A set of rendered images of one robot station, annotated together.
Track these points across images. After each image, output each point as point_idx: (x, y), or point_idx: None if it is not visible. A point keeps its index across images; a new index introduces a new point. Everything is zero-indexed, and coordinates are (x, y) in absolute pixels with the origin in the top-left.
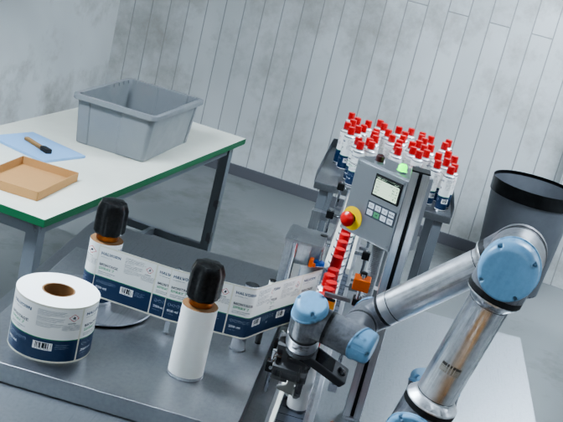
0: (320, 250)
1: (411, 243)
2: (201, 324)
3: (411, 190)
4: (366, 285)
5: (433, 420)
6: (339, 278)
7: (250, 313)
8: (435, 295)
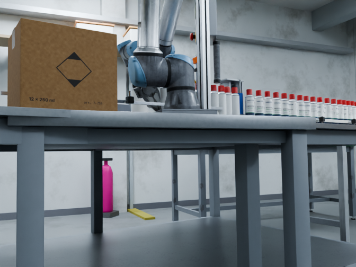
0: (242, 89)
1: (213, 31)
2: (134, 96)
3: (197, 1)
4: (196, 58)
5: (136, 54)
6: (250, 98)
7: None
8: (163, 14)
